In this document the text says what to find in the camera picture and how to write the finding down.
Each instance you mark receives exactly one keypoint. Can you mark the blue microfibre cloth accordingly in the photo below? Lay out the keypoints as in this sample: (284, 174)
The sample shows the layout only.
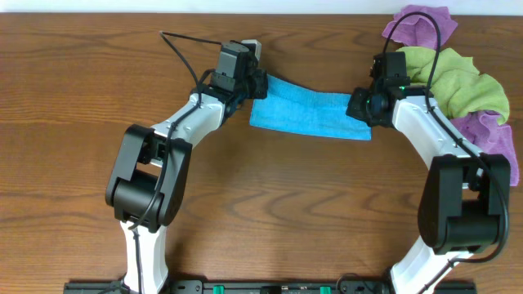
(294, 109)

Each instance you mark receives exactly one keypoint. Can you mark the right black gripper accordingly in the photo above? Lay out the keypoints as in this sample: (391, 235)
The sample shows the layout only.
(354, 107)

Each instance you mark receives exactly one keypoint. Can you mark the purple cloth at right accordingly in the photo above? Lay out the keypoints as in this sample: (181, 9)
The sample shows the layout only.
(482, 129)

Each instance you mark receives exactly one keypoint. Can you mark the purple cloth at top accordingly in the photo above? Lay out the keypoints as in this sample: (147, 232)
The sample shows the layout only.
(419, 31)

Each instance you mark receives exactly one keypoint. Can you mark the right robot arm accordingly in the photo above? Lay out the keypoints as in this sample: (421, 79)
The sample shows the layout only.
(463, 211)

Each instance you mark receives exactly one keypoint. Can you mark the purple cloth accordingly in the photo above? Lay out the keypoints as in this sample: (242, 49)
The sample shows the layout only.
(482, 129)
(419, 31)

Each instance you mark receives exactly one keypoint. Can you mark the green microfibre cloth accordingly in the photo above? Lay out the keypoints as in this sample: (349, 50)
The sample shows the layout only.
(458, 86)

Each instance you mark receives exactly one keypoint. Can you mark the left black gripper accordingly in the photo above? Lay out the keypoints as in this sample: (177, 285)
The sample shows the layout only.
(258, 77)

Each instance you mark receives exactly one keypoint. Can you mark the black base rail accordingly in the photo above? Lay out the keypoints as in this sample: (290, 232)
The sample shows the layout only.
(351, 284)

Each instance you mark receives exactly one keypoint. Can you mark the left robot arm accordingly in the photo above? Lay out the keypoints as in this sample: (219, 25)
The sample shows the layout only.
(148, 181)

